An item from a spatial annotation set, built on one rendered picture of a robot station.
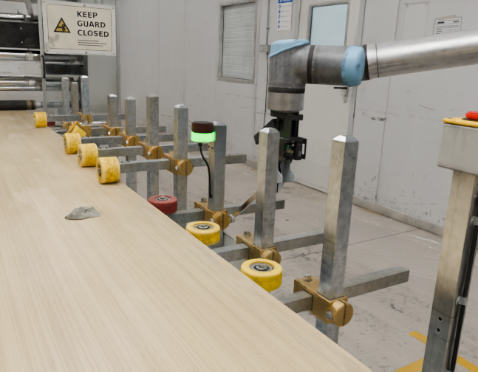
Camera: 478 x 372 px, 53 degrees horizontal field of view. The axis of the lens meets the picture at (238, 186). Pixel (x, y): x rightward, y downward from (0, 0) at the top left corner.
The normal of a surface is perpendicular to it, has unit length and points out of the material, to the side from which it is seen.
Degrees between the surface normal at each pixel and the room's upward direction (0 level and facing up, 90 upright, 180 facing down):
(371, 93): 90
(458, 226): 90
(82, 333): 0
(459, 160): 90
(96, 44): 90
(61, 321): 0
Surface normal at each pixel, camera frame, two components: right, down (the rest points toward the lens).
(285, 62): -0.30, 0.25
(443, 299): -0.86, 0.10
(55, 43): 0.51, 0.24
